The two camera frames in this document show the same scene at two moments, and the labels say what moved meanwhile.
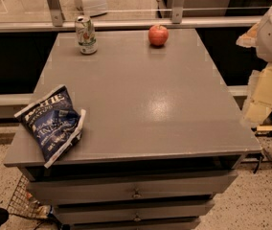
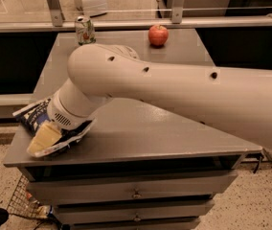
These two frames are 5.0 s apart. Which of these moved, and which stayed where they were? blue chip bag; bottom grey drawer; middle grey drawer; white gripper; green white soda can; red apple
Moved: blue chip bag; white gripper
Stayed: bottom grey drawer; red apple; middle grey drawer; green white soda can
